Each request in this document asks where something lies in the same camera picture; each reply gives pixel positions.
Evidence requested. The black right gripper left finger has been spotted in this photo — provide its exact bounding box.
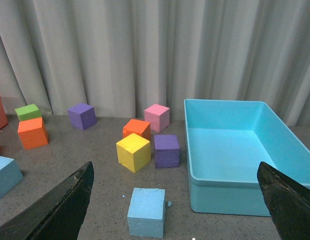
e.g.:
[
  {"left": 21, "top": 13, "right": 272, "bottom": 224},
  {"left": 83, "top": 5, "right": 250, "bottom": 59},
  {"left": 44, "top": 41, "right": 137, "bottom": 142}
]
[{"left": 0, "top": 161, "right": 94, "bottom": 240}]

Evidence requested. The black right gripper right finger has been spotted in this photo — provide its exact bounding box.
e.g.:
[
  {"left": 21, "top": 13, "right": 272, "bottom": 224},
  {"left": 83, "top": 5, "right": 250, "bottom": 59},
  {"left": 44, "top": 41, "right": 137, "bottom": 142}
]
[{"left": 257, "top": 161, "right": 310, "bottom": 240}]

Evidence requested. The light blue foam block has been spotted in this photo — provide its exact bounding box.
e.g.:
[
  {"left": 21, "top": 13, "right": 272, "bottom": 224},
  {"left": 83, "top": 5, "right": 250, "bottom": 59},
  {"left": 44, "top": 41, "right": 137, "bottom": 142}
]
[{"left": 127, "top": 187, "right": 166, "bottom": 239}]

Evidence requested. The orange block at left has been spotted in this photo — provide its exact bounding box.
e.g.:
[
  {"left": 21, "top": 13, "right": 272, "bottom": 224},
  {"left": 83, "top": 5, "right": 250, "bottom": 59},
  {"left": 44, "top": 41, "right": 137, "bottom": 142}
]
[{"left": 17, "top": 117, "right": 49, "bottom": 150}]

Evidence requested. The orange block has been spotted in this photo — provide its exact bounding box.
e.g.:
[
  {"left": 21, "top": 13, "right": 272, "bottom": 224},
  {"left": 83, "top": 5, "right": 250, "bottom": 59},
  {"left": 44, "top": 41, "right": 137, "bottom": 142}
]
[
  {"left": 122, "top": 119, "right": 151, "bottom": 141},
  {"left": 17, "top": 117, "right": 49, "bottom": 150}
]

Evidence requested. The light blue plastic bin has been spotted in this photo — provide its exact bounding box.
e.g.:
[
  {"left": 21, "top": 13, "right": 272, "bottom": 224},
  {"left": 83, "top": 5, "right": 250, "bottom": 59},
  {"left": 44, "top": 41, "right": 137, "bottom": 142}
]
[{"left": 184, "top": 99, "right": 310, "bottom": 216}]

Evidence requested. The yellow foam block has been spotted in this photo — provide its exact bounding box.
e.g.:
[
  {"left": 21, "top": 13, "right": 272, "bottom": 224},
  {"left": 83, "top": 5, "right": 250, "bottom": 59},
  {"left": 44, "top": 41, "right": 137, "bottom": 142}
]
[{"left": 116, "top": 133, "right": 151, "bottom": 173}]

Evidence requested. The purple block at back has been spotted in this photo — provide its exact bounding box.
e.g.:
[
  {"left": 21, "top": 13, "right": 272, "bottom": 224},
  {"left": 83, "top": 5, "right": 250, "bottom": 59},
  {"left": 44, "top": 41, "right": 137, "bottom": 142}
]
[{"left": 67, "top": 103, "right": 97, "bottom": 131}]

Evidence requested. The green foam block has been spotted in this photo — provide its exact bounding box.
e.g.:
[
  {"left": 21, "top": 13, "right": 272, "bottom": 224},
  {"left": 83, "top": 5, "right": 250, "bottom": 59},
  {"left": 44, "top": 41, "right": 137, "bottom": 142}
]
[{"left": 15, "top": 104, "right": 42, "bottom": 122}]

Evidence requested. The orange block in centre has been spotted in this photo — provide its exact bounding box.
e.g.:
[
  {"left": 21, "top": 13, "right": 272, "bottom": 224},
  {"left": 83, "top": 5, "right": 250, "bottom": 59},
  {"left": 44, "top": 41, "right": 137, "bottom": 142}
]
[{"left": 122, "top": 119, "right": 151, "bottom": 141}]

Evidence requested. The purple block near bin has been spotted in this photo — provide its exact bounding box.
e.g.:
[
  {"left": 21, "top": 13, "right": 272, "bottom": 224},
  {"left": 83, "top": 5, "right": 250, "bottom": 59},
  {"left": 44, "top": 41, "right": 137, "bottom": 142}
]
[{"left": 154, "top": 134, "right": 181, "bottom": 169}]

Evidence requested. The pink foam block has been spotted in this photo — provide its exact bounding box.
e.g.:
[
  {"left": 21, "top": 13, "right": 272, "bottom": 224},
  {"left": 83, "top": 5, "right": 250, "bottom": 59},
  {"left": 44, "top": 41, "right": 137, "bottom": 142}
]
[{"left": 144, "top": 103, "right": 170, "bottom": 133}]

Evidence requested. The grey white curtain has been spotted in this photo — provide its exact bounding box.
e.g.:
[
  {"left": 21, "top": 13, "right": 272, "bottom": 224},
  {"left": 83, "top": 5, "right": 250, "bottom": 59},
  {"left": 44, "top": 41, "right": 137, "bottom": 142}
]
[{"left": 0, "top": 0, "right": 310, "bottom": 126}]

